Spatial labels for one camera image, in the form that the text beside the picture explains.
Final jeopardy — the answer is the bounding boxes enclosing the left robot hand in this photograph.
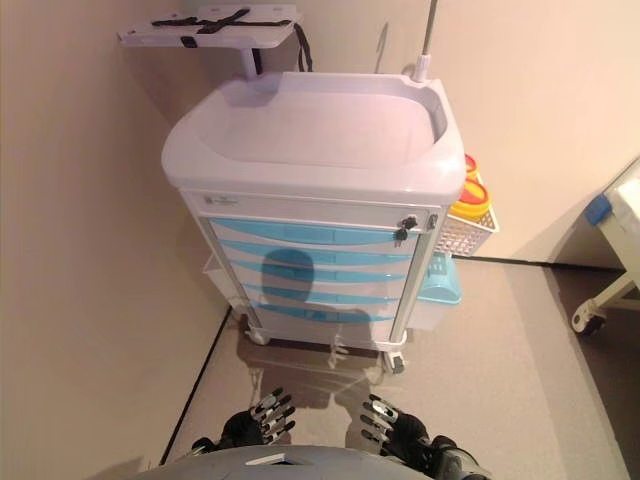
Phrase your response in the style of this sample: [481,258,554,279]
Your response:
[219,387,297,451]

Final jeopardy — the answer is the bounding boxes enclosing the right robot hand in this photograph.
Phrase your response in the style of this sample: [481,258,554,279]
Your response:
[358,393,431,456]

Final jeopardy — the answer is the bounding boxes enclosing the grey robot torso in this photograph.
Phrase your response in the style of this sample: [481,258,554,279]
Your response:
[130,443,437,480]

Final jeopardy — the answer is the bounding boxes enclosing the blue waste bin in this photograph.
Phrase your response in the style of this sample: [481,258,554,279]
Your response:
[416,251,464,306]

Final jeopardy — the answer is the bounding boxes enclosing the clear side bin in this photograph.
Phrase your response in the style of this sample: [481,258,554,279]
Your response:
[201,251,242,302]

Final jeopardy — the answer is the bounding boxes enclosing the black cart keys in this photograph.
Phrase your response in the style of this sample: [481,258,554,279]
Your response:
[396,214,422,249]

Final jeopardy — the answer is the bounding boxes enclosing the white mesh basket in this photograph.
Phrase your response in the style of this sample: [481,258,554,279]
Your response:
[432,202,500,259]

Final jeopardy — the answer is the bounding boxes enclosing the white medical cart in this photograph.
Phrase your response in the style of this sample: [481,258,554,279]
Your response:
[160,71,467,374]

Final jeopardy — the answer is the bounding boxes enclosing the metal IV pole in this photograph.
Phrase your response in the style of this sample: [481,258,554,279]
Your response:
[409,0,442,85]

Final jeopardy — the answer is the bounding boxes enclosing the black strap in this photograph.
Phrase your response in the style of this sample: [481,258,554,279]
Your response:
[151,10,315,72]

